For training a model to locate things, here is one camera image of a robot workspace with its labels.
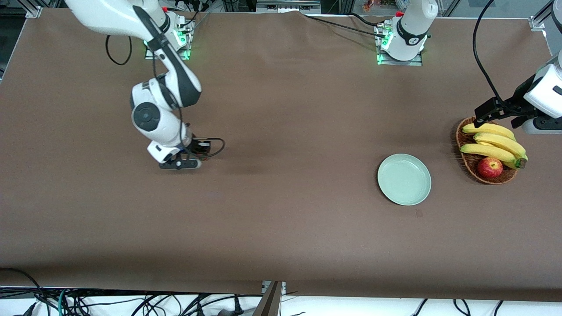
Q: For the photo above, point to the table cover sheet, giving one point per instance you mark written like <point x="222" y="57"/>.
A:
<point x="281" y="109"/>

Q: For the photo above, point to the aluminium frame post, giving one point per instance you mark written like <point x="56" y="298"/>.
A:
<point x="34" y="11"/>
<point x="538" y="22"/>

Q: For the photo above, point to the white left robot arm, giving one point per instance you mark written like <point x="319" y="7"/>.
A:
<point x="412" y="26"/>

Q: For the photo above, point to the yellow banana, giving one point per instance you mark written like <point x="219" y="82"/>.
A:
<point x="487" y="151"/>
<point x="500" y="141"/>
<point x="487" y="128"/>

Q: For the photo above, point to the colourful background objects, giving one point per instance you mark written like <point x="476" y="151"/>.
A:
<point x="377" y="4"/>

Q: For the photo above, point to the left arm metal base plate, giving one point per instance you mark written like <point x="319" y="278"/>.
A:
<point x="410" y="62"/>

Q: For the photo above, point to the brown wicker basket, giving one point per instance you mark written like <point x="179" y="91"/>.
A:
<point x="470" y="166"/>

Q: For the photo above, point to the red apple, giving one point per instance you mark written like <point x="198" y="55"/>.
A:
<point x="489" y="169"/>

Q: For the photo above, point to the grey equipment box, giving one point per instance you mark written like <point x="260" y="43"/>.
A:
<point x="285" y="6"/>

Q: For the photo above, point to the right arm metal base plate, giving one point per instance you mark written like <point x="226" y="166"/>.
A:
<point x="188" y="39"/>

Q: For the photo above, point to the pale green round plate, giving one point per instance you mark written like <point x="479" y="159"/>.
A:
<point x="404" y="180"/>

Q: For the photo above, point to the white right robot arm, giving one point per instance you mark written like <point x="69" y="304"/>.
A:
<point x="149" y="116"/>

